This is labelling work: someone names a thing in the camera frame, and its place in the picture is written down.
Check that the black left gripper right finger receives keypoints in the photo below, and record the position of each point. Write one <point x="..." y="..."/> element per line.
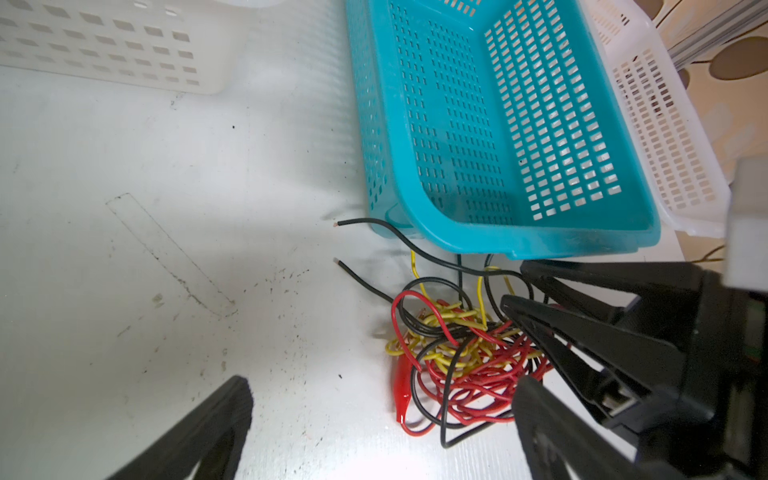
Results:
<point x="558" y="444"/>

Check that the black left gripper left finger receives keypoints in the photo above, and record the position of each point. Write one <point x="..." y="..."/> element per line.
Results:
<point x="206" y="444"/>

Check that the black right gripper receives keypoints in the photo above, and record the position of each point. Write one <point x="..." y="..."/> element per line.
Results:
<point x="682" y="376"/>

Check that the white plastic basket right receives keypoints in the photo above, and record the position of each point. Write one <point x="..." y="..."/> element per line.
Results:
<point x="683" y="174"/>

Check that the white plastic basket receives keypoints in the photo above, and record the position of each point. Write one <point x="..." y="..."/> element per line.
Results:
<point x="683" y="174"/>
<point x="180" y="45"/>

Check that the teal plastic basket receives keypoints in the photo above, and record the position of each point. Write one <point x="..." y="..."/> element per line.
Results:
<point x="493" y="127"/>

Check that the white plastic basket left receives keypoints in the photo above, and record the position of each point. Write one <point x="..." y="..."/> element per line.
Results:
<point x="180" y="45"/>

